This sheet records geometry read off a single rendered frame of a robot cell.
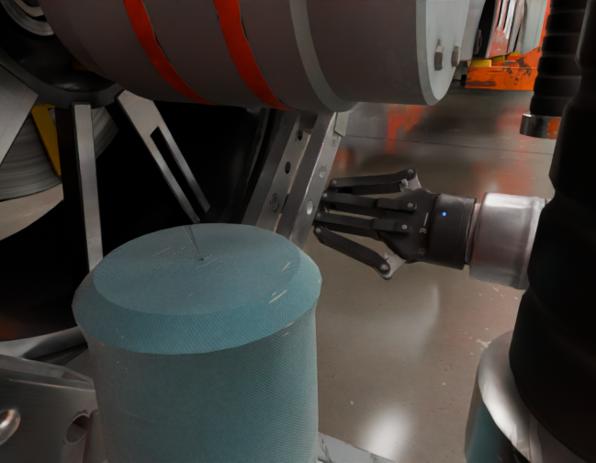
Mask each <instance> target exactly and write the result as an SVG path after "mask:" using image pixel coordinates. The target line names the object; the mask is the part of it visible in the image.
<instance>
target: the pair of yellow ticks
mask: <svg viewBox="0 0 596 463"><path fill-rule="evenodd" d="M29 115H30V116H31V119H32V121H33V123H34V125H35V128H36V130H37V132H38V134H39V137H40V139H41V142H42V144H43V146H44V148H45V151H46V153H47V154H48V156H49V159H50V161H51V164H52V167H53V169H54V171H55V174H56V175H61V166H60V156H59V148H58V139H57V130H56V128H55V126H54V124H53V121H52V119H51V115H50V113H49V110H48V109H47V108H46V107H34V108H33V109H32V111H31V113H30V114H29Z"/></svg>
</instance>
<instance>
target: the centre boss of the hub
mask: <svg viewBox="0 0 596 463"><path fill-rule="evenodd" d="M0 15H1V16H2V18H3V19H4V20H5V21H6V22H7V23H8V24H9V25H10V26H11V27H12V28H13V29H15V30H16V31H18V32H19V33H21V34H22V35H24V36H26V37H28V38H31V39H34V40H48V39H52V38H54V37H56V34H55V33H54V32H53V30H52V28H51V26H50V24H49V23H48V21H47V19H46V17H45V16H44V14H43V12H42V10H41V8H40V6H39V2H38V0H0Z"/></svg>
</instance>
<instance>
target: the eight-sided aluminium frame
mask: <svg viewBox="0 0 596 463"><path fill-rule="evenodd" d="M349 111H350V109H349V110H348V111H346V112H341V113H337V112H322V111H308V110H303V111H296V110H286V112H285V115H284V117H283V119H282V122H281V124H280V127H279V129H278V132H277V134H276V137H275V140H274V142H273V145H272V147H271V150H270V152H269V154H268V156H267V159H266V161H265V164H264V168H263V170H262V173H261V174H260V177H259V179H258V182H257V184H256V187H255V189H254V192H253V195H252V197H251V200H250V203H249V205H248V208H247V210H246V212H245V214H244V217H243V219H242V223H241V225H249V226H254V227H258V228H262V229H266V230H269V231H271V232H273V231H274V229H275V226H276V223H277V220H278V217H279V215H280V212H281V209H282V207H283V205H284V202H285V199H286V197H287V192H288V190H289V188H290V185H291V182H292V180H293V177H294V174H295V172H296V170H297V167H298V163H299V160H300V157H301V155H302V153H303V150H304V148H305V145H306V142H307V139H308V137H309V135H310V138H309V142H308V145H307V148H306V150H305V152H304V155H303V157H302V160H301V163H300V166H299V168H298V172H297V175H296V177H295V180H294V183H293V185H292V187H291V190H290V193H289V195H288V198H287V202H286V205H285V207H284V210H283V212H282V215H281V218H280V220H279V222H278V225H277V228H276V233H277V234H280V235H282V236H284V237H285V238H287V239H288V240H290V241H291V242H292V243H293V244H295V245H296V246H297V247H298V248H299V249H300V250H302V251H303V249H304V246H305V243H306V240H307V238H308V235H309V230H310V227H311V224H312V222H313V220H314V217H315V214H316V211H317V208H318V206H319V203H320V198H321V195H322V192H323V189H324V187H325V185H326V182H327V179H328V176H329V173H330V171H331V168H332V163H333V160H334V157H335V154H336V152H337V149H338V146H339V144H340V141H341V138H344V137H345V132H346V127H347V121H348V117H349ZM0 463H107V455H106V451H105V446H104V440H103V435H102V429H101V423H100V418H99V412H98V407H97V402H96V391H95V385H94V380H93V374H92V368H91V362H90V356H89V351H88V349H87V350H86V351H84V352H83V353H81V354H80V355H79V356H77V357H76V358H74V359H73V360H71V361H70V362H68V363H67V364H65V365H63V366H57V365H53V364H48V363H43V362H39V361H34V360H28V359H24V358H19V357H14V356H6V355H0Z"/></svg>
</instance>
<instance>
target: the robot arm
mask: <svg viewBox="0 0 596 463"><path fill-rule="evenodd" d="M398 192H403V193H405V194H404V195H402V196H399V197H397V198H393V199H392V198H366V197H360V196H364V195H378V194H391V193H398ZM550 200H551V199H543V198H538V197H531V198H529V197H522V196H515V195H507V194H500V193H492V192H489V193H486V194H484V196H483V199H482V201H481V204H477V198H473V197H466V196H458V195H452V194H434V193H433V192H431V191H430V190H428V189H426V188H421V186H420V183H419V181H418V179H417V175H416V170H415V169H414V168H413V167H409V168H407V169H404V170H401V171H399V172H397V173H395V174H385V175H365V176H354V177H343V178H333V179H332V180H331V181H330V183H329V186H328V188H327V189H326V190H325V191H323V192H322V195H321V198H320V203H319V206H318V208H317V211H316V214H315V217H314V220H313V222H312V224H311V226H314V230H313V233H314V235H315V236H316V238H317V239H318V241H319V242H320V243H322V244H324V245H326V246H328V247H330V248H332V249H334V250H336V251H338V252H340V253H342V254H345V255H347V256H349V257H352V258H353V259H355V260H357V261H359V262H361V263H363V264H365V265H369V266H371V267H373V268H374V269H375V270H376V271H377V272H378V273H379V274H380V275H381V276H382V277H383V278H384V279H385V280H390V279H391V278H393V272H394V271H395V270H396V269H397V268H399V267H400V266H401V265H402V264H403V263H405V264H412V263H416V262H424V263H427V264H432V265H440V266H445V267H450V268H454V269H459V270H463V269H464V266H465V265H469V271H468V273H469V276H470V277H471V278H472V279H475V280H479V281H484V282H489V283H493V284H497V285H502V286H506V287H511V288H515V289H519V290H522V289H524V290H527V289H528V288H529V287H530V286H531V285H530V283H529V279H528V275H527V268H528V265H529V260H530V256H531V252H532V248H533V243H534V236H535V232H536V228H537V223H538V220H539V215H540V213H541V210H542V208H543V207H544V206H545V205H546V204H547V203H548V202H549V201H550ZM324 207H325V208H324ZM325 209H327V211H329V212H325ZM330 210H337V211H342V212H348V213H353V214H359V215H365V216H370V217H376V218H378V219H372V220H370V219H364V218H357V217H352V216H346V215H341V214H335V213H330ZM335 232H343V233H349V234H353V235H359V236H364V237H369V238H373V239H374V240H377V241H381V242H383V243H384V244H385V245H386V246H387V247H388V248H389V249H390V250H391V251H392V252H393V253H394V255H389V254H386V253H384V254H378V253H377V252H375V251H374V250H372V249H370V248H368V247H365V246H363V245H362V244H360V243H356V242H354V241H352V240H350V239H347V238H345V237H343V236H342V235H340V234H337V233H335Z"/></svg>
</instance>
